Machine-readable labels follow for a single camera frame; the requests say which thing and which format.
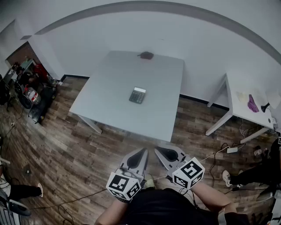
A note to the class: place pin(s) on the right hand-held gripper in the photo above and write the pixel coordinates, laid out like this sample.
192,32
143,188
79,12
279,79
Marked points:
188,172

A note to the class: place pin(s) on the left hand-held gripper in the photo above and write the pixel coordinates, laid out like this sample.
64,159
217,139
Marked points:
123,184

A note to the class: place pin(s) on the dark grey calculator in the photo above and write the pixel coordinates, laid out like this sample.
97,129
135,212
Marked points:
137,95

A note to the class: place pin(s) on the person's right forearm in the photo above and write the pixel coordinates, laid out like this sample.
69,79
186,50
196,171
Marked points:
211,197

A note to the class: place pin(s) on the person's left forearm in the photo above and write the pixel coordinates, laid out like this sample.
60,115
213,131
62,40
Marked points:
112,212

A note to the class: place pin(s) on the person's light shoe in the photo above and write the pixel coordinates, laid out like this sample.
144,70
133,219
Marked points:
150,182

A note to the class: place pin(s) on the person's black shirt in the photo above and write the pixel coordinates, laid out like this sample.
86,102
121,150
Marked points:
166,208

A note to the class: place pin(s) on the white table leg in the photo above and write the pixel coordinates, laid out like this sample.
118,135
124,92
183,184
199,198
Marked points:
219,122
254,135
217,94
90,124

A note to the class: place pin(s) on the white power adapter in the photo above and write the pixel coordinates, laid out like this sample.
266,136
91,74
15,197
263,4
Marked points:
232,150

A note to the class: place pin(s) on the pale yellow cloth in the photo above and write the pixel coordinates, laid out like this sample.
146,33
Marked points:
242,96

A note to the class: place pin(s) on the purple cloth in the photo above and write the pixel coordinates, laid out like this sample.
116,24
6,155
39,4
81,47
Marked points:
252,103

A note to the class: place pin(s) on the dark red pouch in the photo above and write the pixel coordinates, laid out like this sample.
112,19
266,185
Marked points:
146,55

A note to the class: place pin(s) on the large clear water bottle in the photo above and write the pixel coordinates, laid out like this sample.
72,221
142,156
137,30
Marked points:
33,95

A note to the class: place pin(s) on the dark grey slipper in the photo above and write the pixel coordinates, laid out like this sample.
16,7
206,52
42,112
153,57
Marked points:
19,207

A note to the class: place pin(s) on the red bag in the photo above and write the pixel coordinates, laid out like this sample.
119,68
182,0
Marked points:
40,69

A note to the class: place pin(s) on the black backpack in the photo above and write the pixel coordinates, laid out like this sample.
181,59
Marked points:
4,92

